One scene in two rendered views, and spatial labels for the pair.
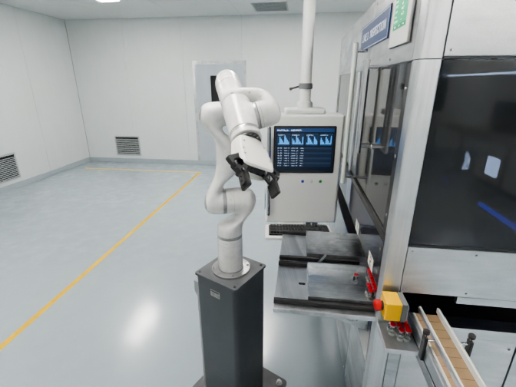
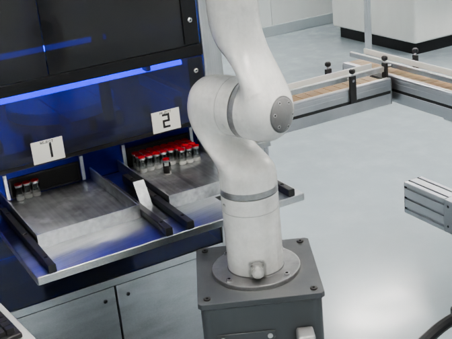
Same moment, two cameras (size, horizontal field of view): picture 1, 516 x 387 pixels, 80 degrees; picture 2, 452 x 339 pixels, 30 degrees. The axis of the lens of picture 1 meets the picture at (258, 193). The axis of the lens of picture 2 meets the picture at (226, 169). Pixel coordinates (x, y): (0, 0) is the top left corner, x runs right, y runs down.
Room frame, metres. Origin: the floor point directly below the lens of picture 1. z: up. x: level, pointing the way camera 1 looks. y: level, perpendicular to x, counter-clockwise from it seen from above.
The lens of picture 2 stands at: (2.29, 1.44, 1.72)
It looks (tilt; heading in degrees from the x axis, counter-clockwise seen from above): 21 degrees down; 235
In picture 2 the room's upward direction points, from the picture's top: 6 degrees counter-clockwise
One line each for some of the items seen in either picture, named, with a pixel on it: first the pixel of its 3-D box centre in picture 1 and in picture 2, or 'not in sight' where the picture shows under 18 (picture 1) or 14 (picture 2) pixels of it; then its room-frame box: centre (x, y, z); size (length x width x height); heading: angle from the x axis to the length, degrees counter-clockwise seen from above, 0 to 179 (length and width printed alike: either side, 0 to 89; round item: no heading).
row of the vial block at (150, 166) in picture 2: (372, 284); (167, 157); (1.14, -0.50, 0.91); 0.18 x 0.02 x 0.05; 172
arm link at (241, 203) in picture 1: (236, 212); (232, 132); (1.34, 0.10, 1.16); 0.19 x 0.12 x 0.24; 101
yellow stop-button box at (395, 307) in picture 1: (392, 305); not in sight; (0.89, -0.48, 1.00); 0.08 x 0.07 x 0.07; 82
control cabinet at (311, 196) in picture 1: (301, 166); not in sight; (2.09, -0.30, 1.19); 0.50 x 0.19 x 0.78; 88
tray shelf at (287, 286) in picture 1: (326, 266); (140, 204); (1.34, -0.34, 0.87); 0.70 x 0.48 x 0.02; 172
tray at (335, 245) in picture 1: (338, 246); (66, 204); (1.49, -0.44, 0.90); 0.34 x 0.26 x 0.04; 82
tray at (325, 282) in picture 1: (345, 283); (185, 170); (1.16, -0.39, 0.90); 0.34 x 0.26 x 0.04; 82
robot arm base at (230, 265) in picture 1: (230, 252); (252, 230); (1.34, 0.14, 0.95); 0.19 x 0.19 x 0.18
